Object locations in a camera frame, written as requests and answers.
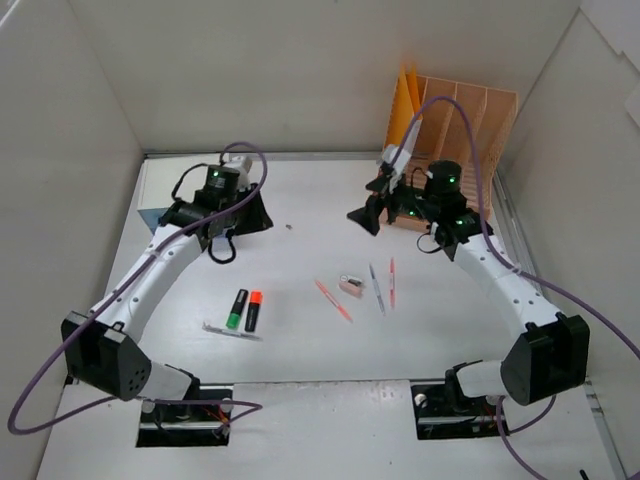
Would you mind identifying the orange folder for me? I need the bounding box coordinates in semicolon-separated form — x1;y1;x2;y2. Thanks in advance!
384;64;426;157

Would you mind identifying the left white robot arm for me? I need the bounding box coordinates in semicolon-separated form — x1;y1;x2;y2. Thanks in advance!
61;156;273;420

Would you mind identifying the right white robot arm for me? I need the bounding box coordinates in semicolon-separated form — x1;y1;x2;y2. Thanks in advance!
347;160;590;412

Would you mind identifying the red clear pen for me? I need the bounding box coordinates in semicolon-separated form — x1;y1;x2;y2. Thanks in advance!
389;257;396;309

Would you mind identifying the blue clear pen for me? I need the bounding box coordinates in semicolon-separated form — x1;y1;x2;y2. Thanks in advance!
368;263;386;316

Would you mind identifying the white drawer box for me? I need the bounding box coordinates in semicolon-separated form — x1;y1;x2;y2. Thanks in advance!
137;156;203;233

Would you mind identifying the orange cap black highlighter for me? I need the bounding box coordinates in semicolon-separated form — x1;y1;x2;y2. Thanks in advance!
244;290;263;333

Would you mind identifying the peach file organizer rack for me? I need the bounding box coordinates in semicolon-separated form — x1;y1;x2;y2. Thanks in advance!
405;75;518;216

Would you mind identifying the pink pen left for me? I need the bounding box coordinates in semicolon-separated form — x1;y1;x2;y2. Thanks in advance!
314;280;353;322

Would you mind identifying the green cap black highlighter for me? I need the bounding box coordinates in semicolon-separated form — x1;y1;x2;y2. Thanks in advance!
226;289;249;330

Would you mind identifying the clear dark pen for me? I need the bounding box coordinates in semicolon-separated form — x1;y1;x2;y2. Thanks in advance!
202;322;262;342

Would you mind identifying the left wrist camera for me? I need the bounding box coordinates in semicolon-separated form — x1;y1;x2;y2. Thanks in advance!
225;155;253;190

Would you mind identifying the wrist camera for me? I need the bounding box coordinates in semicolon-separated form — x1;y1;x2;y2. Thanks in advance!
225;155;253;190
380;144;412;193

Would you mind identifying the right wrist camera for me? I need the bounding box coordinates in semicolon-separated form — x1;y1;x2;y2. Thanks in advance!
380;144;412;193

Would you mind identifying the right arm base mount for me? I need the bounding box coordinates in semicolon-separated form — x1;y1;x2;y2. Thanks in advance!
410;380;510;441

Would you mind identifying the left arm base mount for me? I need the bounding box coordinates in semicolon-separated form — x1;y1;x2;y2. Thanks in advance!
136;385;233;448

